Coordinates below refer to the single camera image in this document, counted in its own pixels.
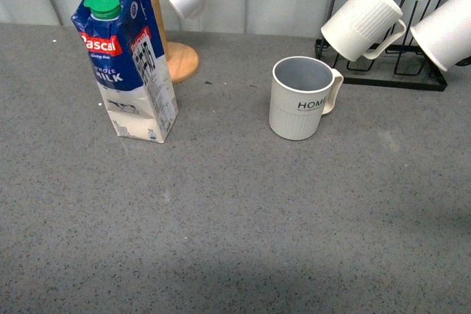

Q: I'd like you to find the cream HOME mug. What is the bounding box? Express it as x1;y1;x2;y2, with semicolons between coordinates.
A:
269;56;344;140

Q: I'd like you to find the Pascual whole milk carton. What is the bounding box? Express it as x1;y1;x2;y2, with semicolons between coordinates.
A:
71;0;178;143

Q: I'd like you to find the wooden mug tree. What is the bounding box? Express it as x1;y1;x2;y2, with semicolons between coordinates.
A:
151;0;199;84

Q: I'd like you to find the cream ribbed hanging mug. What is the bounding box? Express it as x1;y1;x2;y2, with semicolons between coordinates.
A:
321;0;407;62

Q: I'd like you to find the black wire mug rack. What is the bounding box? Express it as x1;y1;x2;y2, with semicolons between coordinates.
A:
315;0;448;91

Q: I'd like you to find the white mug black handle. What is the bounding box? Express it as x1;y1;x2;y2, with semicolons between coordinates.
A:
411;0;470;71

